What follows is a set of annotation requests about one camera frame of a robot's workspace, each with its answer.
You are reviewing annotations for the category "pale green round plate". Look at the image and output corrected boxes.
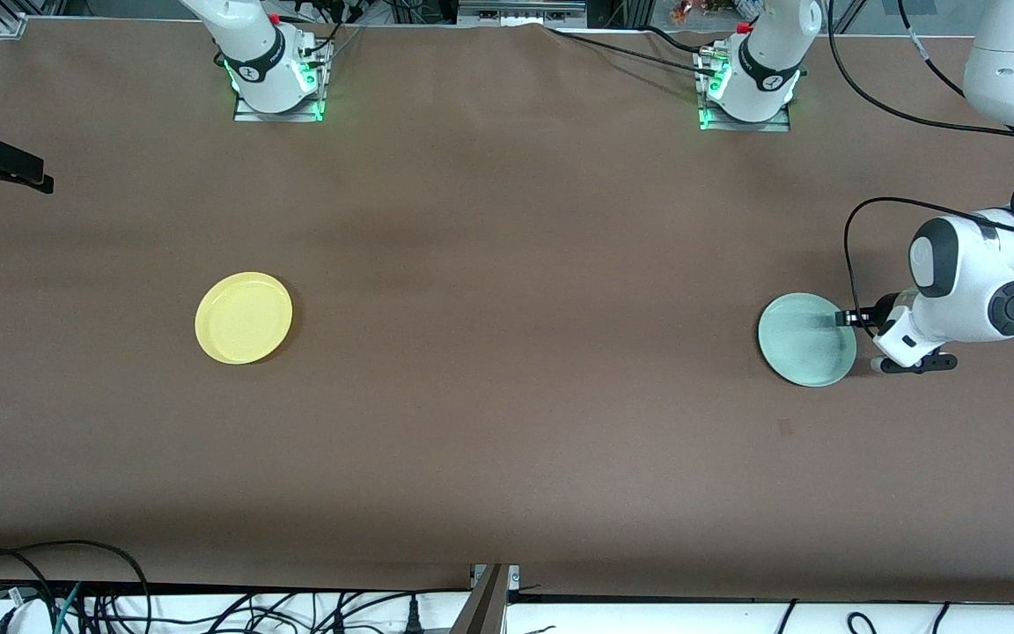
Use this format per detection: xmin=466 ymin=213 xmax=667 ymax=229
xmin=757 ymin=292 xmax=857 ymax=388

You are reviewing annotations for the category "yellow round plate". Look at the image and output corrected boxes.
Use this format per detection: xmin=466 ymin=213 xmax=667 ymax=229
xmin=195 ymin=271 xmax=294 ymax=365

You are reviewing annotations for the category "white lower shelf board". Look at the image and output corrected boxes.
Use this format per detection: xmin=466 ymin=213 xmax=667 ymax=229
xmin=507 ymin=599 xmax=1014 ymax=634
xmin=0 ymin=588 xmax=473 ymax=634

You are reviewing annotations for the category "brown table cover sheet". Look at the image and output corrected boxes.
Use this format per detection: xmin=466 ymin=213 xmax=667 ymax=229
xmin=0 ymin=18 xmax=1014 ymax=593

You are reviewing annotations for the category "grey power strip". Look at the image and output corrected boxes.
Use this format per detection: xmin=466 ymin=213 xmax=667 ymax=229
xmin=457 ymin=0 xmax=589 ymax=28

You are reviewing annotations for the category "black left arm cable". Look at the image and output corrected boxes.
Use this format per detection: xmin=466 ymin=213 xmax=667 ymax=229
xmin=827 ymin=0 xmax=1014 ymax=332

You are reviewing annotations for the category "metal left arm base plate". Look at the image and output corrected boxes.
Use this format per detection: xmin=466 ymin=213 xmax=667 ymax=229
xmin=696 ymin=48 xmax=792 ymax=133

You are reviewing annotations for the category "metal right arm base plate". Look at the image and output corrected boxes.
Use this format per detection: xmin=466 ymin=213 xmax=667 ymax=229
xmin=234 ymin=40 xmax=328 ymax=122

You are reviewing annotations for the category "short black table cable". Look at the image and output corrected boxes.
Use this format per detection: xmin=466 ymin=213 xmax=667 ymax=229
xmin=642 ymin=25 xmax=719 ymax=55

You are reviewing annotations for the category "long black table cable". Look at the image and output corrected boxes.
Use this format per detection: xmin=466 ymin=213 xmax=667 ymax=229
xmin=545 ymin=25 xmax=721 ymax=77

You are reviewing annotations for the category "large black looped cable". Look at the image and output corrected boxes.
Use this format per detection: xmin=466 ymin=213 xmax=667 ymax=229
xmin=0 ymin=539 xmax=153 ymax=634

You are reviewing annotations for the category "green cable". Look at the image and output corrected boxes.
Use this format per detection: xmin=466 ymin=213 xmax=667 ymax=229
xmin=53 ymin=581 xmax=85 ymax=634

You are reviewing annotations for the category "metal table bracket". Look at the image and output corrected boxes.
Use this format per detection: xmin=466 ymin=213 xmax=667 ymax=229
xmin=450 ymin=564 xmax=522 ymax=634

